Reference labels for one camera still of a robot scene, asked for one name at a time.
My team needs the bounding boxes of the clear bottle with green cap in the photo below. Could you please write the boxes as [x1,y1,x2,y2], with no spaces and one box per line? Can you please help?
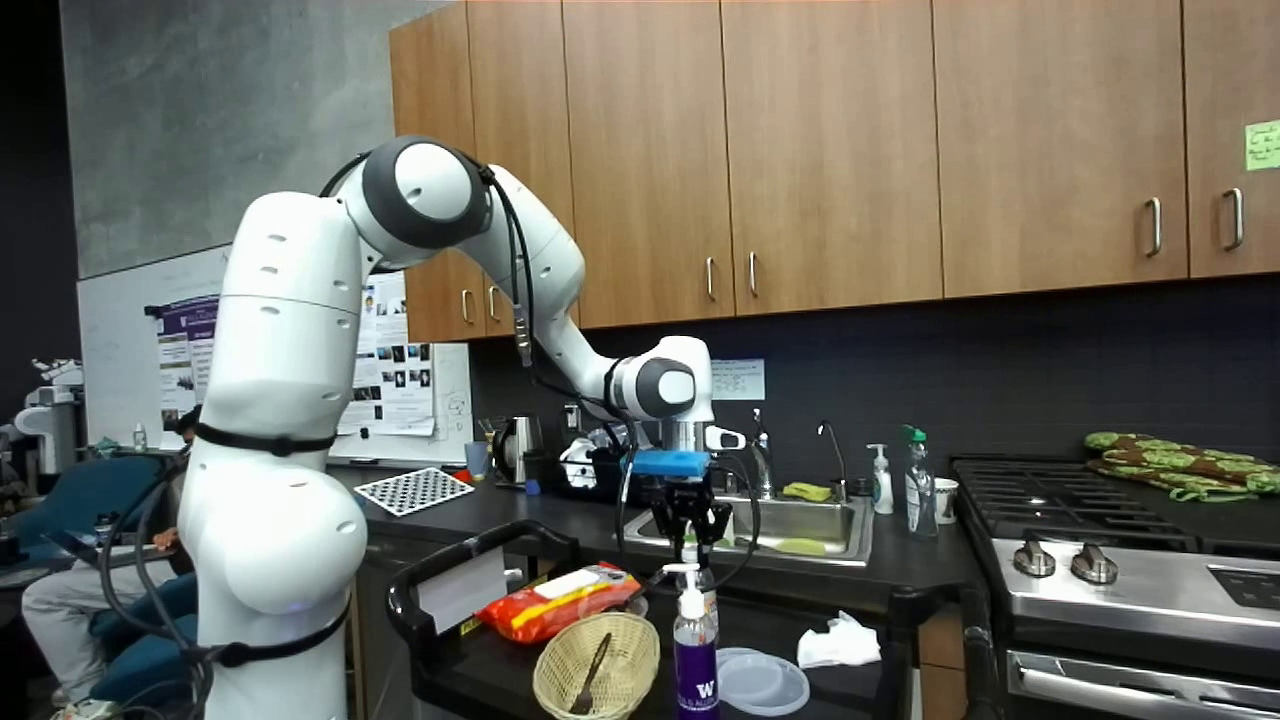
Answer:
[902,423,943,539]

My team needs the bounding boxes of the crumpled white napkin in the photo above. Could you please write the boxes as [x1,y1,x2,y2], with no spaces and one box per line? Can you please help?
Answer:
[794,607,889,671]

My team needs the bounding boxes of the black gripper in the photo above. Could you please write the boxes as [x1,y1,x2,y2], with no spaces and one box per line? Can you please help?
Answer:
[648,478,732,574]

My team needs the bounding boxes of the thin chrome tap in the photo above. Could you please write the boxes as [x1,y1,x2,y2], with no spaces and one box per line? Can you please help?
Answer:
[814,420,851,506]

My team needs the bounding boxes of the clear plastic lid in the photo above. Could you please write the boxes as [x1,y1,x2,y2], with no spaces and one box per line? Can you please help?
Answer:
[723,650,817,720]

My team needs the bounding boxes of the stainless steel sink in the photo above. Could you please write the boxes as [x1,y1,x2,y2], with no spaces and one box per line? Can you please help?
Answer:
[621,491,879,576]

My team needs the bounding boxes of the wooden wall cabinets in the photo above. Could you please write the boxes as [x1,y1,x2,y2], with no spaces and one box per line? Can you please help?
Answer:
[387,0,1280,349]

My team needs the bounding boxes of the checkerboard calibration board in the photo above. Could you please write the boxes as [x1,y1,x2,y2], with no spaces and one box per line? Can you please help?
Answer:
[352,463,480,524]

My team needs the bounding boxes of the gas stove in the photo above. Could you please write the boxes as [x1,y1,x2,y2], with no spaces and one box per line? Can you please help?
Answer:
[949,452,1280,720]

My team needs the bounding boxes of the clear hand soap dispenser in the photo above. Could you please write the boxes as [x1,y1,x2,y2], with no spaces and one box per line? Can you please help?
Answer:
[864,442,902,521]

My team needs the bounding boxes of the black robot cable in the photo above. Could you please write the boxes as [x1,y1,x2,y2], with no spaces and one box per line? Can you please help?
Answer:
[315,150,767,598]

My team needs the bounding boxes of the green sticky note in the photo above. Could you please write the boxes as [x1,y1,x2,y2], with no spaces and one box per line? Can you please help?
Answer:
[1240,115,1280,177]

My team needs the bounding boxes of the blue camera bracket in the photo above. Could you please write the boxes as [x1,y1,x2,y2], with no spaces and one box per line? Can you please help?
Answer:
[627,447,717,488]

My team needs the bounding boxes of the poster board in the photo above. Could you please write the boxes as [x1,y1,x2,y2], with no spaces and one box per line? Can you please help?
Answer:
[141,271,476,474]

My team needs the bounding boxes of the clear plastic round container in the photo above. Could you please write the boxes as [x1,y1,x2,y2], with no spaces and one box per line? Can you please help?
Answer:
[717,643,803,714]

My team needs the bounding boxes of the woven wicker basket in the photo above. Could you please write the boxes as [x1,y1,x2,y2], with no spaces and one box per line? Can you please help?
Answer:
[529,607,665,720]

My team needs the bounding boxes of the stove knob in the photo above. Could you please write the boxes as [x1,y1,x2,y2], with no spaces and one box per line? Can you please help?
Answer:
[1014,532,1060,586]
[1067,538,1125,588]

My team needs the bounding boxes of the seated person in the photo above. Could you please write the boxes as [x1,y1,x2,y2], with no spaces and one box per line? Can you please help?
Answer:
[15,447,208,720]

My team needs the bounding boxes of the purple soap pump bottle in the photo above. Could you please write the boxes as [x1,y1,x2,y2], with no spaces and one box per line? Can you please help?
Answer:
[659,556,723,720]

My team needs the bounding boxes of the orange snack bag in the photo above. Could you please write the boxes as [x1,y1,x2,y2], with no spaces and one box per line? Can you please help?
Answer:
[476,559,648,654]

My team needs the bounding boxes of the paper note on backsplash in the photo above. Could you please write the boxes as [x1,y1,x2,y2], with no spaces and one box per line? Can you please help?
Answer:
[703,353,771,410]

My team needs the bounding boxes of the green oven mitts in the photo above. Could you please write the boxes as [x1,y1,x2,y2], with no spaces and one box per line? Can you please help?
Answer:
[1081,428,1280,509]

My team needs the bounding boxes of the chrome kitchen faucet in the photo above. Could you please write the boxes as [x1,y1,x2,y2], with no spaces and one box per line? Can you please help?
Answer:
[723,406,780,506]

